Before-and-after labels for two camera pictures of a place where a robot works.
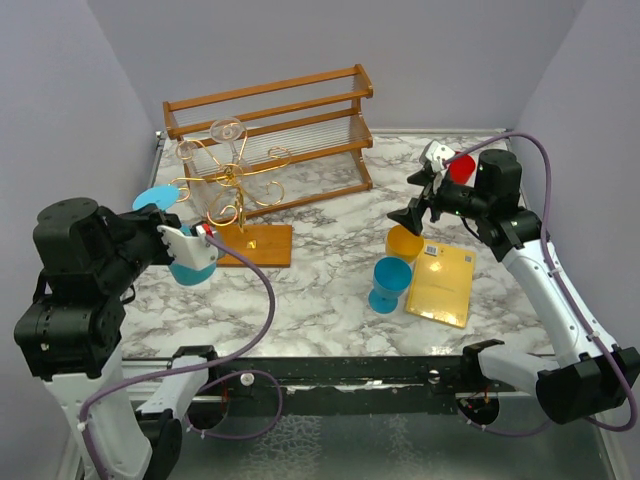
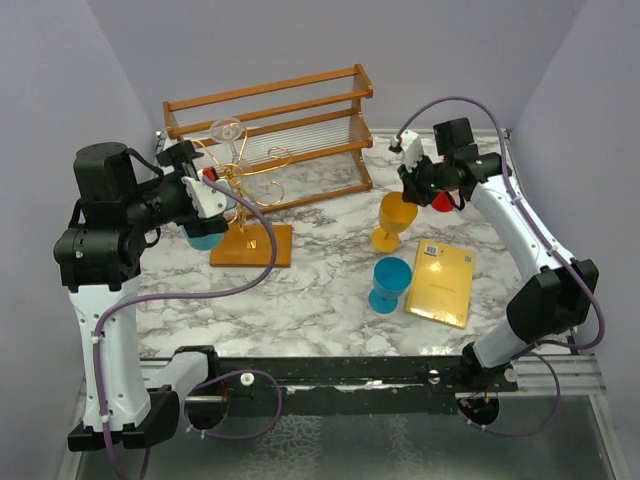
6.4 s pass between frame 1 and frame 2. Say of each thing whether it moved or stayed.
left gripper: moved
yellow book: stayed
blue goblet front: stayed
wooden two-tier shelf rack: stayed
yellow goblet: moved
